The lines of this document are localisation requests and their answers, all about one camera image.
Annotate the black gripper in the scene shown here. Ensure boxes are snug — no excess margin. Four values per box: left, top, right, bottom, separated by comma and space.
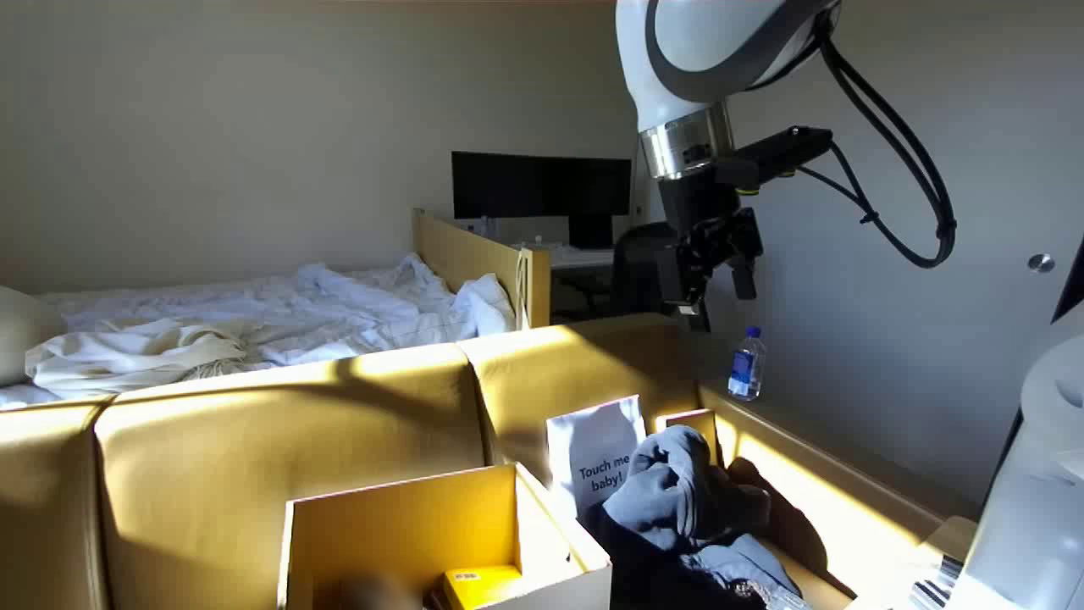
652, 171, 764, 337

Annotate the black jersey with white trim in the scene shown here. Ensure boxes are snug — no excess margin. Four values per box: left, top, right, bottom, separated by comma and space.
581, 423, 832, 610

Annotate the small cardboard box with hole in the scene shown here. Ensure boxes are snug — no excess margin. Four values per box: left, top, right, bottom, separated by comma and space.
652, 408, 724, 469

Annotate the open cardboard box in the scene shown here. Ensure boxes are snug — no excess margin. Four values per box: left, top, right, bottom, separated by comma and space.
273, 458, 615, 610

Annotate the clear plastic water bottle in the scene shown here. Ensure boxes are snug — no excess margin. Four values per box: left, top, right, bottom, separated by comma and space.
724, 324, 768, 408

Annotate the black office chair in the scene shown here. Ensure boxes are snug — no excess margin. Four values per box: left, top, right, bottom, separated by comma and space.
608, 219, 689, 323

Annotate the white desk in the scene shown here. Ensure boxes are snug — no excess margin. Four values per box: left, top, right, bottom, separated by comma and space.
458, 211, 619, 275

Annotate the large cardboard panel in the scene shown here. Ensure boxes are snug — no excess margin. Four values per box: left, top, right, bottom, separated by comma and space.
462, 313, 703, 477
90, 344, 491, 610
0, 396, 110, 610

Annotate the white printed paper bag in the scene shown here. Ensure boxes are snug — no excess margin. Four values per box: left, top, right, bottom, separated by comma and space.
545, 392, 651, 521

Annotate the black computer monitor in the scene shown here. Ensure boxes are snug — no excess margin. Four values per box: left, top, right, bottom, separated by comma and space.
451, 149, 638, 252

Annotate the long low cardboard panel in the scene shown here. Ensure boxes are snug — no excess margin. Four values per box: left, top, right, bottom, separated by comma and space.
693, 384, 981, 610

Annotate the wooden bed footboard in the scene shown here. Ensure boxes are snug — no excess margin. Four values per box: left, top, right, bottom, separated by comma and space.
411, 206, 556, 333

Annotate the black white striped object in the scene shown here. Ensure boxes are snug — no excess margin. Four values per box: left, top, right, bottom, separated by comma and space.
905, 573, 966, 610

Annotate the crumpled white bed sheet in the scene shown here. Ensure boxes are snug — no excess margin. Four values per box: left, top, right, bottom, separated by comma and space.
20, 252, 518, 402

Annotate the brown lumpy item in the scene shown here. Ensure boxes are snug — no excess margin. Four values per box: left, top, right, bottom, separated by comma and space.
335, 571, 425, 610

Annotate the beige pillow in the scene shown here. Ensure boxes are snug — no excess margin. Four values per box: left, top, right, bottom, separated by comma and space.
0, 280, 72, 390

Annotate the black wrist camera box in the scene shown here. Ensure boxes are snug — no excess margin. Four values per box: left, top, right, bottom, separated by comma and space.
713, 122, 835, 191

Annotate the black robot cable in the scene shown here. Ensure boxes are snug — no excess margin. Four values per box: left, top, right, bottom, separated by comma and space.
790, 6, 963, 271

